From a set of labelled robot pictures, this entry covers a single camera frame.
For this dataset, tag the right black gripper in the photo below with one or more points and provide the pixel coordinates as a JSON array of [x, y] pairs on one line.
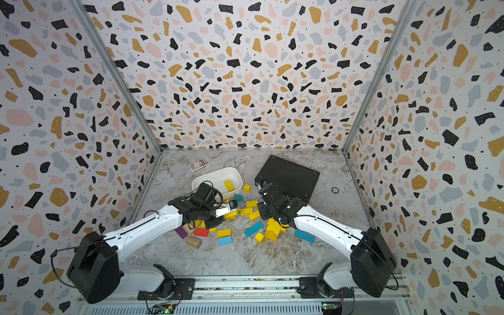
[[261, 206]]

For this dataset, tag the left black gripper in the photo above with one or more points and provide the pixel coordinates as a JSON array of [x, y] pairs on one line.
[[212, 224]]

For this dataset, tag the long yellow block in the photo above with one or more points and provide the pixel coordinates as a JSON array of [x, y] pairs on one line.
[[228, 184]]

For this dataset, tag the small yellow cube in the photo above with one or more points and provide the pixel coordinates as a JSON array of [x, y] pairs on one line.
[[259, 238]]

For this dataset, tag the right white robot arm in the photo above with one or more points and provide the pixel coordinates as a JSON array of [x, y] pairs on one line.
[[370, 263]]

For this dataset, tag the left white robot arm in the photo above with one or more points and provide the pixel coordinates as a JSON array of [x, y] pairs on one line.
[[96, 269]]

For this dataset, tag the yellow block pile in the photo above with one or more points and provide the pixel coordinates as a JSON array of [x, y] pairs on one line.
[[274, 229]]

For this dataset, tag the long yellow block diagonal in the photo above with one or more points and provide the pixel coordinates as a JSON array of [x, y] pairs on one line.
[[254, 215]]

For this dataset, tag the red block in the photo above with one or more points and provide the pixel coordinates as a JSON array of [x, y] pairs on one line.
[[201, 232]]

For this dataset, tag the purple block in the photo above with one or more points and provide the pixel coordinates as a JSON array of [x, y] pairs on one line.
[[181, 232]]

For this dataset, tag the black hard case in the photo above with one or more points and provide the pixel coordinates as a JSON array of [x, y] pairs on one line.
[[298, 180]]

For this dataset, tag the yellow flat block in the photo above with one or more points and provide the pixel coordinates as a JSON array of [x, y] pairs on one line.
[[224, 233]]

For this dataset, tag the natural wood block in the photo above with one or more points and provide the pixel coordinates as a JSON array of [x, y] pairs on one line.
[[193, 242]]

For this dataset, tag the white plastic bin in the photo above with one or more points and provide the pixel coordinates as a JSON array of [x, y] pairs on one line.
[[218, 179]]

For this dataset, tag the long teal block centre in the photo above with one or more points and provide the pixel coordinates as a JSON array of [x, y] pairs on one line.
[[254, 229]]

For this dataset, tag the long teal block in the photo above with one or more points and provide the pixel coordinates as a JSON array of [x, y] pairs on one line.
[[254, 229], [305, 236]]

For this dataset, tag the small playing card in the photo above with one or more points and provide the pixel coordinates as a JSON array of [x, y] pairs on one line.
[[197, 165]]

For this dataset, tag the light blue block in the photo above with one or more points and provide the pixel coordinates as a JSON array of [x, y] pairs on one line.
[[225, 240]]

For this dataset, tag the long teal block right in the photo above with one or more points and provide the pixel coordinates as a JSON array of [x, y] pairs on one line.
[[305, 236]]

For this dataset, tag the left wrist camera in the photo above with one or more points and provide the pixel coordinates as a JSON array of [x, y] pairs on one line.
[[226, 208]]

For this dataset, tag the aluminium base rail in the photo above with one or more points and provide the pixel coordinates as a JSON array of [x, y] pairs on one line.
[[289, 294]]

